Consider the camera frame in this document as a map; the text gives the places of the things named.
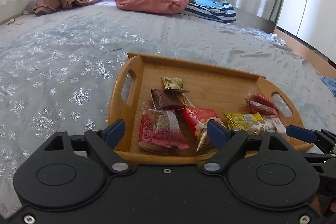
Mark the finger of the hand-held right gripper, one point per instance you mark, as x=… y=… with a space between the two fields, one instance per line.
x=299 y=132

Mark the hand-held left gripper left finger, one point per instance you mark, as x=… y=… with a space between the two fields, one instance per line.
x=115 y=132

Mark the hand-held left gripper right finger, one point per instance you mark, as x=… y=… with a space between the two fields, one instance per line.
x=218 y=133

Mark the red and gold snack packet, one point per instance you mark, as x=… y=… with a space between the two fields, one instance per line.
x=197 y=119

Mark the yellow snack packet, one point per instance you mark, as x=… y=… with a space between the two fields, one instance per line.
x=241 y=120

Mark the cream dotted snack packet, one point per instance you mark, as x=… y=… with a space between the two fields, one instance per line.
x=260 y=127

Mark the red wafer bar packet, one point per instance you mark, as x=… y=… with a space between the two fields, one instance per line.
x=261 y=109

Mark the pink snack packet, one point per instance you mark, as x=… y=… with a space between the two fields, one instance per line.
x=168 y=129

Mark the wooden tray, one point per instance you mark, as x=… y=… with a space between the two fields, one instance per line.
x=210 y=77

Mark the brown peanut snack packet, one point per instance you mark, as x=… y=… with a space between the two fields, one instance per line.
x=165 y=99

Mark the small gold snack packet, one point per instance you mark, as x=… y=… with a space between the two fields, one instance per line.
x=172 y=83

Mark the blue cloth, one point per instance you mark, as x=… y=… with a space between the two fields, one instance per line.
x=329 y=86

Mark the white crumpled tissue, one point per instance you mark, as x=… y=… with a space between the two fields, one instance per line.
x=277 y=39

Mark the dark wooden ledge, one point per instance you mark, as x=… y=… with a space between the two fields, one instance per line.
x=257 y=20

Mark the blue striped pillow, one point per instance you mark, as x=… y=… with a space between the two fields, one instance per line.
x=210 y=10

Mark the small scraps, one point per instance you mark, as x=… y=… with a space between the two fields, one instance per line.
x=11 y=21

